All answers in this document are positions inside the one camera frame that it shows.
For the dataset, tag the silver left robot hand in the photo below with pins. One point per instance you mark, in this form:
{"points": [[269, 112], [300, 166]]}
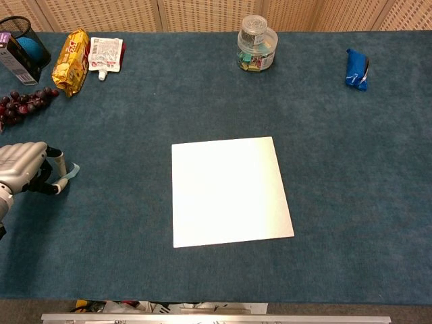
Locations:
{"points": [[23, 162]]}

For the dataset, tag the dark red grape bunch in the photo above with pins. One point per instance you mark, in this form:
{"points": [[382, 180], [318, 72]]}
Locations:
{"points": [[23, 104]]}

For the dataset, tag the black purple carton box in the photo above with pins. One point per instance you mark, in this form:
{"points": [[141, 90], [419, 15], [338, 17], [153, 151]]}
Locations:
{"points": [[13, 62]]}

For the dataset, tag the yellow snack bag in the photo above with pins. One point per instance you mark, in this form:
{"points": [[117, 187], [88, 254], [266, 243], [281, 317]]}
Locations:
{"points": [[71, 64]]}

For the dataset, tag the blue ball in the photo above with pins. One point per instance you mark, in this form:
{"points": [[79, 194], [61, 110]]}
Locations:
{"points": [[30, 50]]}

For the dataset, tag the white spout pouch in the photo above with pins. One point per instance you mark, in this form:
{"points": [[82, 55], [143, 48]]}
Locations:
{"points": [[104, 55]]}

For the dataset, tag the black mesh pen holder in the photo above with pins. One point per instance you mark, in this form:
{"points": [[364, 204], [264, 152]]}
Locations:
{"points": [[20, 25]]}

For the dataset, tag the white paper sheet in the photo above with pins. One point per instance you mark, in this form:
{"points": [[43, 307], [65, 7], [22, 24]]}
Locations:
{"points": [[229, 192]]}

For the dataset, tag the woven folding screen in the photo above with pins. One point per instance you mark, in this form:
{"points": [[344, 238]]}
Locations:
{"points": [[202, 15]]}

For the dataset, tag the clear jar of clips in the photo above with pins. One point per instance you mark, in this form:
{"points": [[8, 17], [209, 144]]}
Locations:
{"points": [[258, 47]]}

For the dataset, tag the blue snack packet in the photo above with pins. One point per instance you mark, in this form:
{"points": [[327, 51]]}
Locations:
{"points": [[356, 71]]}

